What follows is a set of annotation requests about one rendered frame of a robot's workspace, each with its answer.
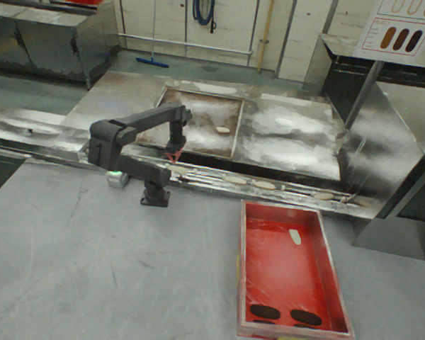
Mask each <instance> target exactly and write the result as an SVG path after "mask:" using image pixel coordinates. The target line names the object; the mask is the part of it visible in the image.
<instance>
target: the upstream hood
mask: <svg viewBox="0 0 425 340"><path fill-rule="evenodd" d="M90 137H91V133H90V132H89V130H85V129H79V128H75V127H68V126H63V125H56V124H52V123H44V122H40V121H35V120H28V119H23V118H16V117H15V116H11V115H4V114H0V146H3V147H11V148H15V149H18V150H22V151H27V152H33V153H38V154H45V155H49V156H53V157H59V158H65V159H71V160H75V161H79V162H80V160H81V159H82V158H83V157H85V156H86V150H87V149H88V148H89V144H90Z"/></svg>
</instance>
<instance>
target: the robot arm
mask: <svg viewBox="0 0 425 340"><path fill-rule="evenodd" d="M192 119H193V116H192V112H191V110H190V109H189V108H186V106H185V105H183V104H180V103H176V102H172V101H167V102H165V104H163V105H162V106H159V107H156V108H152V109H149V110H144V112H141V113H137V114H134V115H129V116H126V117H123V118H113V119H110V120H109V119H107V118H104V119H101V120H96V121H95V122H93V123H92V124H91V125H90V127H89V132H90V133H91V137H90V144H89V157H88V163H90V164H94V166H97V167H100V168H102V169H105V170H107V171H110V172H113V171H118V172H122V173H124V174H129V175H133V176H139V177H141V178H142V179H144V180H145V181H144V187H145V189H144V190H143V194H142V197H141V199H140V204H141V205H144V206H153V207H161V208H167V207H168V204H169V199H170V195H171V192H170V191H169V190H165V189H164V187H166V186H167V185H168V184H169V182H170V180H171V170H169V169H167V168H163V167H160V166H159V165H157V164H153V163H151V162H147V163H144V162H143V161H140V160H137V159H133V158H131V157H128V156H126V155H124V154H121V152H122V149H123V146H126V145H128V144H131V143H133V142H136V138H137V135H138V134H140V133H142V132H145V131H147V130H151V129H152V128H155V127H156V126H158V125H161V124H164V123H167V122H169V141H168V143H167V145H166V150H165V154H166V155H167V157H168V158H170V160H171V162H172V163H173V164H175V163H176V162H177V161H178V159H179V157H180V156H181V151H182V149H183V147H184V145H185V143H186V136H184V135H183V127H184V126H185V125H186V124H187V123H189V122H190V121H191V120H192ZM172 149H175V150H172ZM171 155H174V156H175V157H176V158H175V160H173V159H172V157H171Z"/></svg>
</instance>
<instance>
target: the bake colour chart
mask: <svg viewBox="0 0 425 340"><path fill-rule="evenodd" d="M424 49H425V0H376V2H375V5H374V7H373V10H372V12H370V16H369V18H368V21H367V23H366V25H365V28H364V31H363V33H362V36H361V38H360V40H359V42H358V44H357V46H356V49H355V51H354V53H353V56H354V57H364V58H369V59H370V60H380V61H385V62H395V63H400V64H410V65H415V64H416V62H417V60H418V58H419V56H420V54H421V53H422V51H423V50H424Z"/></svg>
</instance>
